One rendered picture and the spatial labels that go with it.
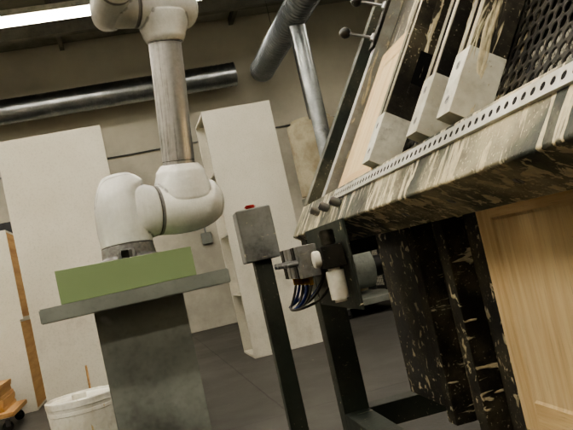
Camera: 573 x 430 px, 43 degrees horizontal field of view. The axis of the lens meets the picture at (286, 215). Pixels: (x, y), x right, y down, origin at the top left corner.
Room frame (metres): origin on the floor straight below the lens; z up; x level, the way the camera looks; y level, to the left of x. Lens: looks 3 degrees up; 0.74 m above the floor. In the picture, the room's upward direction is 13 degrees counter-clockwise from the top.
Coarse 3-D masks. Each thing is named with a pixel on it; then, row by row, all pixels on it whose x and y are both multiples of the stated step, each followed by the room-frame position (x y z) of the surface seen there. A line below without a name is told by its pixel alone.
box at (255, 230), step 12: (240, 216) 2.47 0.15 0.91; (252, 216) 2.48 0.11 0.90; (264, 216) 2.49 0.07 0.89; (240, 228) 2.47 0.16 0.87; (252, 228) 2.48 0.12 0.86; (264, 228) 2.49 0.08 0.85; (240, 240) 2.49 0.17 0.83; (252, 240) 2.48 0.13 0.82; (264, 240) 2.49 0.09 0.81; (276, 240) 2.49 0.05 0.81; (240, 252) 2.57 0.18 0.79; (252, 252) 2.48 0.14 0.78; (264, 252) 2.48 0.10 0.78; (276, 252) 2.49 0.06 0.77
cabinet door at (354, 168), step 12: (396, 48) 2.14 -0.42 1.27; (384, 60) 2.27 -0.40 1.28; (396, 60) 2.10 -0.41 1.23; (384, 72) 2.22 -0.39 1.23; (384, 84) 2.15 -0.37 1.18; (372, 96) 2.25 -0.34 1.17; (384, 96) 2.09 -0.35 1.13; (372, 108) 2.20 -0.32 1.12; (372, 120) 2.14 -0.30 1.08; (360, 132) 2.24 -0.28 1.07; (372, 132) 2.08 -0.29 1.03; (360, 144) 2.19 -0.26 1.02; (360, 156) 2.13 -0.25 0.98; (348, 168) 2.23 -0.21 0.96; (360, 168) 2.06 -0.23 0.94; (372, 168) 1.92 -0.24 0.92; (348, 180) 2.16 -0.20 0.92
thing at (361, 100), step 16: (400, 0) 2.41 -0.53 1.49; (384, 32) 2.40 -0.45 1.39; (384, 48) 2.40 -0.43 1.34; (368, 64) 2.40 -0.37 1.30; (368, 80) 2.38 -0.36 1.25; (368, 96) 2.38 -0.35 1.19; (352, 112) 2.38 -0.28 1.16; (352, 128) 2.37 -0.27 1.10; (352, 144) 2.37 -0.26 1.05; (336, 160) 2.35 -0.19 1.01; (336, 176) 2.35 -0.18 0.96
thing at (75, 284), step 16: (144, 256) 1.99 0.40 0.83; (160, 256) 2.00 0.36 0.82; (176, 256) 2.00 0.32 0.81; (192, 256) 2.01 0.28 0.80; (64, 272) 1.94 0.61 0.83; (80, 272) 1.95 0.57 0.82; (96, 272) 1.96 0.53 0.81; (112, 272) 1.97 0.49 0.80; (128, 272) 1.98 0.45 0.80; (144, 272) 1.99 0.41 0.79; (160, 272) 1.99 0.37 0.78; (176, 272) 2.00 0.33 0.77; (192, 272) 2.01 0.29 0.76; (64, 288) 1.94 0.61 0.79; (80, 288) 1.95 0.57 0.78; (96, 288) 1.96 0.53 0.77; (112, 288) 1.97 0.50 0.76; (128, 288) 1.97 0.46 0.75; (64, 304) 1.94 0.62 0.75
